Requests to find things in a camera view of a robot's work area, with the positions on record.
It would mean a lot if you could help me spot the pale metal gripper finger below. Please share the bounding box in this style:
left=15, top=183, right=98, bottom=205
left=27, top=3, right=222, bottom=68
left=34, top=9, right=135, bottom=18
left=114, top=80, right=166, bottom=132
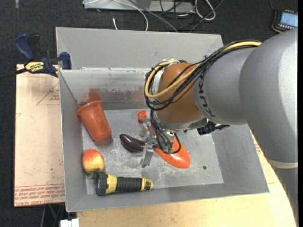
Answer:
left=141, top=144, right=155, bottom=168
left=139, top=123, right=149, bottom=138

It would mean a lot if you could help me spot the purple toy eggplant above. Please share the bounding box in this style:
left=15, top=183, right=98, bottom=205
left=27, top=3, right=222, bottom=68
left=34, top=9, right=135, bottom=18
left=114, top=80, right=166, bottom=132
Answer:
left=119, top=133, right=152, bottom=154

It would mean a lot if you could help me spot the grey metal bin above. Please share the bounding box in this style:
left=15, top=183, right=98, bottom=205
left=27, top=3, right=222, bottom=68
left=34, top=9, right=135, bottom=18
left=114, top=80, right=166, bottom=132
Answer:
left=55, top=26, right=270, bottom=213

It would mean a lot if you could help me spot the orange oval plastic thing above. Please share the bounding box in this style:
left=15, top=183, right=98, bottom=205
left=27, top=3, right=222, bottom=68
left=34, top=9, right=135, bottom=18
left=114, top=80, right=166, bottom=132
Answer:
left=136, top=110, right=191, bottom=169

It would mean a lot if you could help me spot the yellow and black flashlight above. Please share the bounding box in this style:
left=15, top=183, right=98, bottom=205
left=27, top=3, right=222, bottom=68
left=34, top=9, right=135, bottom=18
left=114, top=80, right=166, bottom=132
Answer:
left=95, top=173, right=154, bottom=197

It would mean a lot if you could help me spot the orange plastic cup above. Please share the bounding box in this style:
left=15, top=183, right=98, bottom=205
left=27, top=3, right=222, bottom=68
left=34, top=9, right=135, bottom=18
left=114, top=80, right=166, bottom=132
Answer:
left=76, top=100, right=112, bottom=142

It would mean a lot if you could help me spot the red and yellow toy peach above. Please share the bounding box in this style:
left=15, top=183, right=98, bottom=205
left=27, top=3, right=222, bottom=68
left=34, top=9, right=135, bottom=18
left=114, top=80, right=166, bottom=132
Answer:
left=81, top=148, right=106, bottom=180

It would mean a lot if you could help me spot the black cylinder on white bracket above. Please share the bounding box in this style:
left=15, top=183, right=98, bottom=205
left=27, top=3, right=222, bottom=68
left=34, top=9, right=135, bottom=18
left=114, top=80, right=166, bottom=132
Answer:
left=196, top=122, right=231, bottom=136

